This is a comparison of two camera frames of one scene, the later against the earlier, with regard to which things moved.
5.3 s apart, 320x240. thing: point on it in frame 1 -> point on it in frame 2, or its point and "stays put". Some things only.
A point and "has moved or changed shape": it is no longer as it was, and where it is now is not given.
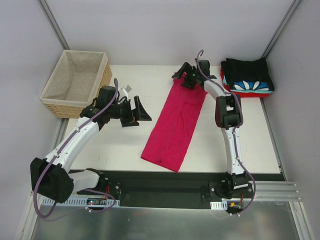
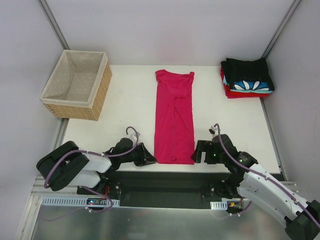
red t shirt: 242,94 stays put
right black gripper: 188,78 -> 208,153
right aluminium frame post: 289,15 stays put
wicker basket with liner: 76,82 stays put
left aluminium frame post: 53,21 stays put
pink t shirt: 175,125 has moved or changed shape
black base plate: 169,189 stays put
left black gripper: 131,114 -> 141,155
